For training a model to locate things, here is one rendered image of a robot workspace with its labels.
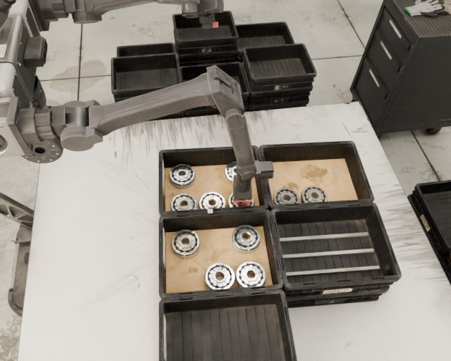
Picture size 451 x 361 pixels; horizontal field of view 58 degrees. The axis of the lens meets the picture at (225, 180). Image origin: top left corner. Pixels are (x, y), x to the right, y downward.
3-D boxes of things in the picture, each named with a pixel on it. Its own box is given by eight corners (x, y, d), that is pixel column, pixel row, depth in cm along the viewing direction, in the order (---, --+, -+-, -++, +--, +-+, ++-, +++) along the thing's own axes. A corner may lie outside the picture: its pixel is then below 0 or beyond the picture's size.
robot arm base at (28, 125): (29, 130, 105) (11, 95, 95) (61, 127, 106) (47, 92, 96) (26, 156, 100) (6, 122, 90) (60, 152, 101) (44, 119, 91)
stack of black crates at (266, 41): (235, 91, 297) (238, 51, 269) (228, 64, 314) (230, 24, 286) (288, 86, 302) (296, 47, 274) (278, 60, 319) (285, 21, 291)
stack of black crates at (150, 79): (124, 144, 264) (111, 92, 227) (123, 111, 281) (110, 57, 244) (185, 137, 269) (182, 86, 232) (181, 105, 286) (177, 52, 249)
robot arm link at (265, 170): (240, 149, 136) (244, 172, 133) (273, 146, 138) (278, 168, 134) (236, 165, 147) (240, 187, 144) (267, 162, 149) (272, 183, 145)
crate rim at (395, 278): (283, 291, 133) (284, 288, 131) (268, 211, 150) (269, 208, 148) (401, 281, 137) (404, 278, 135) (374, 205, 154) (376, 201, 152)
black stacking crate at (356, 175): (265, 223, 158) (270, 208, 149) (255, 162, 175) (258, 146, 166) (365, 217, 162) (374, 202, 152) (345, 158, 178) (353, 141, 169)
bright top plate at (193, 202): (170, 216, 153) (170, 215, 153) (171, 193, 159) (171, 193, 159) (197, 216, 154) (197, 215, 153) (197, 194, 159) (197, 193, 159)
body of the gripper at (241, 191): (250, 177, 154) (252, 165, 148) (251, 200, 148) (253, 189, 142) (233, 177, 154) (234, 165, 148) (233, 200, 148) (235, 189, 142)
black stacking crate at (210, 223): (162, 309, 138) (159, 298, 128) (162, 231, 155) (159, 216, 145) (278, 300, 141) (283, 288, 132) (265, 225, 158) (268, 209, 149)
